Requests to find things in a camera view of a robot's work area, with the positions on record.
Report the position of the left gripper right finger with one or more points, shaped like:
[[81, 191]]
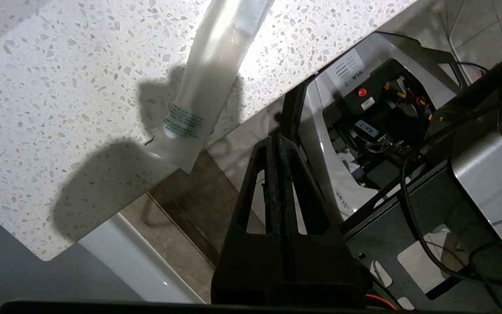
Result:
[[320, 257]]

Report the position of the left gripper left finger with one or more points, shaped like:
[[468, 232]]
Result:
[[251, 257]]

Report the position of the clear plastic toothbrush packet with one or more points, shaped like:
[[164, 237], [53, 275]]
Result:
[[206, 78]]

